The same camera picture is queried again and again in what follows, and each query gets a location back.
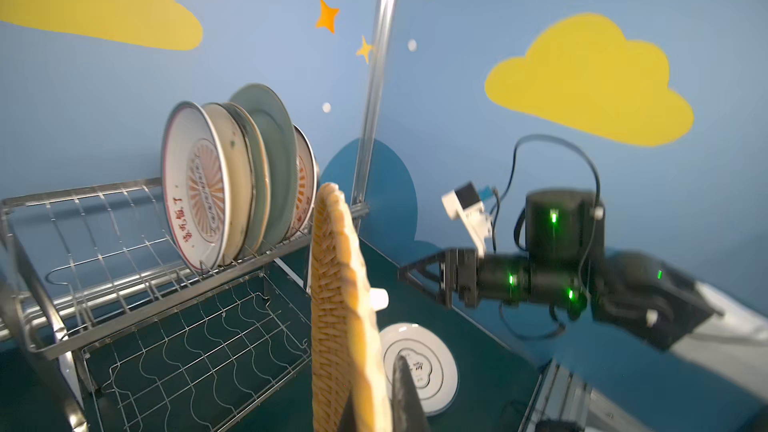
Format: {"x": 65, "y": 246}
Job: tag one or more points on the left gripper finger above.
{"x": 407, "y": 411}

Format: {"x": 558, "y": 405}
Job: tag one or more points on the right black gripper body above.
{"x": 459, "y": 277}

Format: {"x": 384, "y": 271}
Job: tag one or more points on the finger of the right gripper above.
{"x": 426, "y": 276}

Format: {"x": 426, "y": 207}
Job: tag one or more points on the white plate black cloud line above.
{"x": 432, "y": 365}

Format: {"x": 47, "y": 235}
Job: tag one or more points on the yellow woven round plate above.
{"x": 347, "y": 363}

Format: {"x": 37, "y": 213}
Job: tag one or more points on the orange sunburst plate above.
{"x": 307, "y": 184}
{"x": 195, "y": 187}

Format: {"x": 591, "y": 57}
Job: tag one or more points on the cream floral plate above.
{"x": 238, "y": 165}

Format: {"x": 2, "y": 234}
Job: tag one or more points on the large pale green plate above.
{"x": 271, "y": 117}

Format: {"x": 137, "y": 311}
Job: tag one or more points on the chrome wire dish rack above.
{"x": 121, "y": 335}

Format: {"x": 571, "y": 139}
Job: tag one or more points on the pale green flower plate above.
{"x": 257, "y": 177}

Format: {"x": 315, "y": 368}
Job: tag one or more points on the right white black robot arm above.
{"x": 562, "y": 264}

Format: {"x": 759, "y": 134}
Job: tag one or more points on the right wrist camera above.
{"x": 466, "y": 205}

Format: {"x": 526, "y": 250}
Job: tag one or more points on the right aluminium frame post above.
{"x": 381, "y": 35}

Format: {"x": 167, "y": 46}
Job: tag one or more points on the aluminium rail front frame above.
{"x": 561, "y": 395}

